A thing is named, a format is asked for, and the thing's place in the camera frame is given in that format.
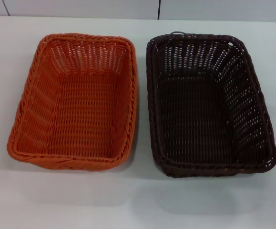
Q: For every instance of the orange woven plastic basket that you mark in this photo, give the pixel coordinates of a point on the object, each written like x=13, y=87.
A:
x=80, y=114

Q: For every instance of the dark brown woven plastic basket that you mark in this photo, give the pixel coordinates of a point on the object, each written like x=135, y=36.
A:
x=195, y=119

